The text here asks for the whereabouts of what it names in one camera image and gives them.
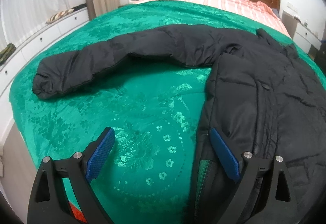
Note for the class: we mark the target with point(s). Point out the green patterned bedspread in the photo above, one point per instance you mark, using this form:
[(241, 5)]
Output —
[(153, 107)]

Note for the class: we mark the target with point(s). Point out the pink plaid bed sheet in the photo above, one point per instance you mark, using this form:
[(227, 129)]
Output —
[(257, 11)]

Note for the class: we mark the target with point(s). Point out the striped folded cloth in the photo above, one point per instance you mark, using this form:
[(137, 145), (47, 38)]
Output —
[(59, 15)]

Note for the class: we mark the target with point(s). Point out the black puffer jacket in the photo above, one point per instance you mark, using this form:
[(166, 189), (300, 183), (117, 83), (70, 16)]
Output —
[(260, 93)]

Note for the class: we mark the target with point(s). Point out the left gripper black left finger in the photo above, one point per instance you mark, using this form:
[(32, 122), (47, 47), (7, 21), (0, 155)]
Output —
[(59, 182)]

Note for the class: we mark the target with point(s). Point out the orange red blanket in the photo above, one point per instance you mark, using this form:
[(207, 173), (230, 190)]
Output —
[(77, 213)]

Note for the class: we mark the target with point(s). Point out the white desk with drawers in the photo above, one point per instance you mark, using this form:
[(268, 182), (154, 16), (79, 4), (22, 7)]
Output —
[(301, 35)]

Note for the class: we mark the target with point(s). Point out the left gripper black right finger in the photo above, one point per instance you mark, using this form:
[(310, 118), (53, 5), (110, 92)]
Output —
[(263, 191)]

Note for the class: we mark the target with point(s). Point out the white window-side cabinet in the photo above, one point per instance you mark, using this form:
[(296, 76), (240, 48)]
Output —
[(46, 37)]

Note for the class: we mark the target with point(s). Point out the dark camouflage cloth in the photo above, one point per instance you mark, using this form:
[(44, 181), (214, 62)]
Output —
[(6, 53)]

